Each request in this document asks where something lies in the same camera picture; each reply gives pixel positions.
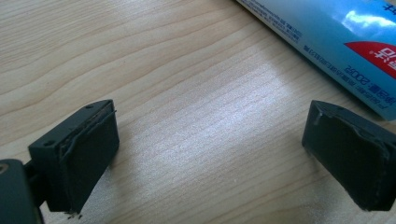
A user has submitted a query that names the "blue toothpaste tube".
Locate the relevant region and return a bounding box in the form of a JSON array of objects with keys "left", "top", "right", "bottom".
[{"left": 234, "top": 0, "right": 396, "bottom": 122}]

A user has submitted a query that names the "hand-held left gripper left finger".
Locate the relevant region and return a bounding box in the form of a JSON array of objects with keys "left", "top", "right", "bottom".
[{"left": 27, "top": 99, "right": 121, "bottom": 216}]

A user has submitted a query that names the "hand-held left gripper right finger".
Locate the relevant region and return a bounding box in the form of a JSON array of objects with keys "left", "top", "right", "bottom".
[{"left": 301, "top": 99, "right": 396, "bottom": 213}]

